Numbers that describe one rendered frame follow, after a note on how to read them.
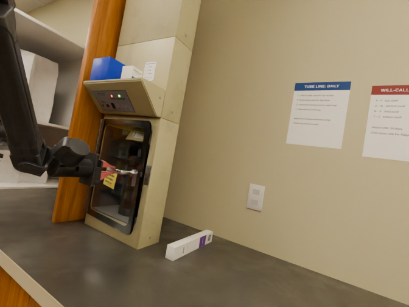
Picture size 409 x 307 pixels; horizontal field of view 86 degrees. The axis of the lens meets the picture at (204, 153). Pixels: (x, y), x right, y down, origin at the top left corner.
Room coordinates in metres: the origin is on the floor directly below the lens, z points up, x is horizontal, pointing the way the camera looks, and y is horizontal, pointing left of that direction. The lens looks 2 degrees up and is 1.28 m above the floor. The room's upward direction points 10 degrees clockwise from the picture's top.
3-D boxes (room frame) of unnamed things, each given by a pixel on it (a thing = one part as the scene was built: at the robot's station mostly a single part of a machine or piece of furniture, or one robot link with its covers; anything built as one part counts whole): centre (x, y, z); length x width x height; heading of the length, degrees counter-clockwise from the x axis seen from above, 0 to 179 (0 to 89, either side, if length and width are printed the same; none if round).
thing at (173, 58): (0.97, 0.25, 1.33); 0.32 x 0.25 x 0.77; 60
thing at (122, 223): (0.84, 0.32, 1.19); 0.30 x 0.01 x 0.40; 55
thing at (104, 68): (0.85, 0.41, 1.56); 0.10 x 0.10 x 0.09; 60
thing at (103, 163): (0.74, 0.33, 1.20); 0.09 x 0.07 x 0.07; 151
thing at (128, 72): (0.79, 0.31, 1.54); 0.05 x 0.05 x 0.06; 66
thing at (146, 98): (0.81, 0.34, 1.46); 0.32 x 0.11 x 0.10; 60
